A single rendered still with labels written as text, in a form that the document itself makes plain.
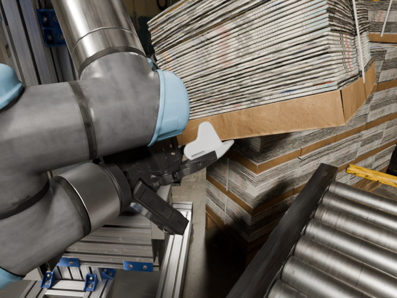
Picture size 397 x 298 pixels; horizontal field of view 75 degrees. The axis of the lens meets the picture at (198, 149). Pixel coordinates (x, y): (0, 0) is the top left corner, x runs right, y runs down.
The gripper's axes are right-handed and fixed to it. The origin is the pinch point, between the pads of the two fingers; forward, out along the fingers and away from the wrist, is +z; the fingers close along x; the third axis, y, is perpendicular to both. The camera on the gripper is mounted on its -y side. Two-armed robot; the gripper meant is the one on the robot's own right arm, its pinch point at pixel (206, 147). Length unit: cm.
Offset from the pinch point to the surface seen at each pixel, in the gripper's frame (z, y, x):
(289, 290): -2.8, -24.8, -10.9
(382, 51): 132, 1, -13
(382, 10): 173, 22, -11
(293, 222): 13.1, -22.8, -6.1
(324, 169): 40.3, -22.5, -5.3
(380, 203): 34.0, -28.8, -18.9
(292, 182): 81, -47, 25
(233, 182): 60, -37, 44
